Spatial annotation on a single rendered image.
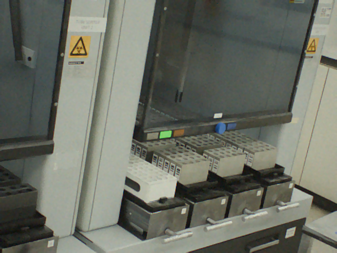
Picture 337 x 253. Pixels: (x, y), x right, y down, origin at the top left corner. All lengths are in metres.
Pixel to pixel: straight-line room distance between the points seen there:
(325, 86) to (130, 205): 2.55
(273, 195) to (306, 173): 2.21
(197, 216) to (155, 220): 0.16
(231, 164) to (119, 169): 0.41
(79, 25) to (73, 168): 0.33
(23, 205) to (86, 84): 0.29
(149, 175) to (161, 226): 0.13
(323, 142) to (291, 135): 1.98
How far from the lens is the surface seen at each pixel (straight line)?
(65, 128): 1.53
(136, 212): 1.72
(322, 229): 1.80
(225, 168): 1.97
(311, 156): 4.23
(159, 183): 1.72
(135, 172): 1.76
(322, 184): 4.21
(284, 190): 2.10
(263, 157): 2.09
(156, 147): 1.93
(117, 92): 1.60
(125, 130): 1.65
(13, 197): 1.51
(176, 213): 1.75
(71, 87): 1.51
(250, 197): 1.97
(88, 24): 1.49
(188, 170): 1.85
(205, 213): 1.84
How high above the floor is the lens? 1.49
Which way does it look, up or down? 17 degrees down
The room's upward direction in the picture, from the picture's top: 11 degrees clockwise
